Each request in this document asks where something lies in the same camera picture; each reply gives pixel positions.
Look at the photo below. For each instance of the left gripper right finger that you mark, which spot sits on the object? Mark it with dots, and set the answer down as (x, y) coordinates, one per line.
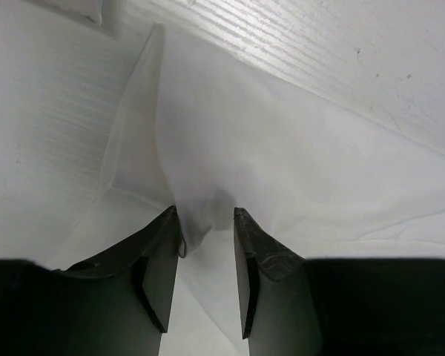
(335, 306)

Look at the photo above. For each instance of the folded white cartoon t-shirt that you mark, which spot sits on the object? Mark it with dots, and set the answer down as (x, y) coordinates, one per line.
(92, 10)

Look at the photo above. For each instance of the white t-shirt black graphic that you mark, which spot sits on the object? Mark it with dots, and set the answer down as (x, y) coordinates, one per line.
(201, 130)

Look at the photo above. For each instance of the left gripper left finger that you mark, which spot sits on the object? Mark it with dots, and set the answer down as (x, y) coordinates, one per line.
(117, 302)

